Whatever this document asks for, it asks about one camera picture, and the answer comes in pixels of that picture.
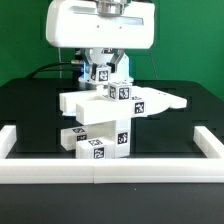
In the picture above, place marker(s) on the white chair back frame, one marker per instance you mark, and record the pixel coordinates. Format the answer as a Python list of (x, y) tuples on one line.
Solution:
[(92, 107)]

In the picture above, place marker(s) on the white right fence block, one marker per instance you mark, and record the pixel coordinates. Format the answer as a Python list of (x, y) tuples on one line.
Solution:
[(208, 143)]

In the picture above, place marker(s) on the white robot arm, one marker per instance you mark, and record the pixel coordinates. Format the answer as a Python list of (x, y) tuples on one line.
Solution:
[(101, 56)]

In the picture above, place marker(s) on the white chair seat part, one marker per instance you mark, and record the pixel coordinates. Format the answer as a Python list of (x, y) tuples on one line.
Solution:
[(117, 131)]

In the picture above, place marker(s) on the white front fence bar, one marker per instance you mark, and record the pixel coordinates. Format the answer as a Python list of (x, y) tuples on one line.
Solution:
[(41, 171)]

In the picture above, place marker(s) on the white fence block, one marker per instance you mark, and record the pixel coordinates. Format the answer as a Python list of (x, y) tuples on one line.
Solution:
[(208, 143), (7, 140)]

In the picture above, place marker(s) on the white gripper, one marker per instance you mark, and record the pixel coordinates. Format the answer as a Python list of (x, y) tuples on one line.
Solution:
[(77, 24)]

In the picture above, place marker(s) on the white left fence block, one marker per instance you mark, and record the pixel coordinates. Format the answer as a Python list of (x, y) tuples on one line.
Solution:
[(7, 140)]

